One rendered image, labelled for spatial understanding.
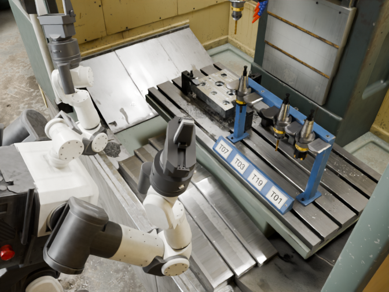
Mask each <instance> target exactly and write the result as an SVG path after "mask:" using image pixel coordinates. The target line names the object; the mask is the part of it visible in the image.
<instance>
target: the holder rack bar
mask: <svg viewBox="0 0 389 292"><path fill-rule="evenodd" d="M248 84H249V88H251V93H253V92H256V93H257V94H259V95H260V96H262V97H263V100H262V101H263V102H264V103H266V104H267V105H269V106H270V107H272V106H274V105H275V106H276V107H277V108H279V109H280V107H281V104H282V102H283V100H282V99H280V98H278V97H277V96H275V95H274V94H273V93H271V92H270V91H268V90H267V89H265V88H264V87H262V86H261V85H260V84H258V83H256V82H255V81H253V80H252V79H251V78H249V77H248ZM289 116H291V118H292V120H291V122H294V121H297V122H299V123H300V124H301V125H303V124H304V122H305V120H306V118H307V117H306V116H305V115H303V114H302V113H300V112H299V111H298V110H296V109H294V108H293V107H291V106H289ZM313 132H314V133H315V139H317V138H319V137H320V138H321V139H323V140H324V141H326V142H327V143H328V144H330V145H331V144H333V143H334V142H335V138H336V136H334V135H333V134H331V133H330V132H328V131H327V130H325V129H324V128H323V127H321V126H320V125H318V124H316V123H315V122H314V126H313Z"/></svg>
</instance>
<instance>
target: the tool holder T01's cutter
mask: <svg viewBox="0 0 389 292"><path fill-rule="evenodd" d="M307 152H308V151H306V152H300V151H298V150H297V148H295V150H294V153H293V154H294V158H296V159H298V158H299V159H300V160H304V159H305V158H306V157H307Z"/></svg>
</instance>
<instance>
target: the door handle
mask: <svg viewBox="0 0 389 292"><path fill-rule="evenodd" d="M21 2H22V4H23V8H24V10H25V11H26V12H27V13H28V14H29V15H30V18H31V21H32V25H33V27H34V31H35V34H36V37H37V40H38V43H39V47H40V49H41V52H42V56H43V59H44V62H45V65H46V68H47V72H48V74H49V78H50V81H51V83H52V72H53V71H54V70H55V69H54V65H53V62H52V58H51V55H50V52H49V48H48V45H47V42H46V38H45V35H44V32H43V29H42V25H40V22H39V19H38V18H37V17H38V14H37V10H36V4H35V0H21ZM52 87H53V90H54V94H55V96H56V98H55V99H54V103H55V105H56V108H57V111H58V112H60V111H61V110H62V111H64V112H65V113H66V114H68V113H72V112H73V110H72V106H71V105H69V104H66V103H63V101H62V99H60V98H59V96H58V94H57V92H56V90H55V88H54V86H53V83H52Z"/></svg>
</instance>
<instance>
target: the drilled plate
mask: <svg viewBox="0 0 389 292"><path fill-rule="evenodd" d="M222 73H223V74H222ZM224 73H226V74H224ZM221 76H222V77H221ZM209 79H210V80H209ZM236 79H238V77H236V76H234V75H233V74H232V73H230V72H229V71H228V70H226V69H224V70H222V71H219V72H216V73H214V74H211V75H209V76H206V77H203V78H201V79H198V80H199V85H197V86H196V85H193V84H192V83H190V86H191V91H192V92H193V93H195V94H196V95H197V96H199V97H200V98H201V99H202V100H203V101H205V102H206V103H207V104H208V105H209V106H210V107H212V108H213V109H214V110H216V112H217V113H219V114H220V115H221V116H223V117H224V118H227V117H229V116H231V115H233V114H235V113H236V106H234V105H233V104H232V101H231V104H230V102H229V101H230V100H232V99H233V100H235V99H236V95H235V90H229V89H227V88H226V84H227V83H229V82H230V81H234V80H236ZM205 80H206V81H205ZM238 80H239V79H238ZM202 81H205V82H206V83H205V82H202ZM222 81H223V82H222ZM224 84H225V85H224ZM208 85H209V86H208ZM222 85H223V86H222ZM208 88H209V89H208ZM212 90H213V91H212ZM217 92H218V93H217ZM228 95H229V96H228ZM233 95H234V96H233ZM225 99H226V100H228V101H225ZM259 102H260V101H258V102H256V103H254V104H249V103H248V104H247V106H249V107H251V106H253V105H255V104H257V103H259Z"/></svg>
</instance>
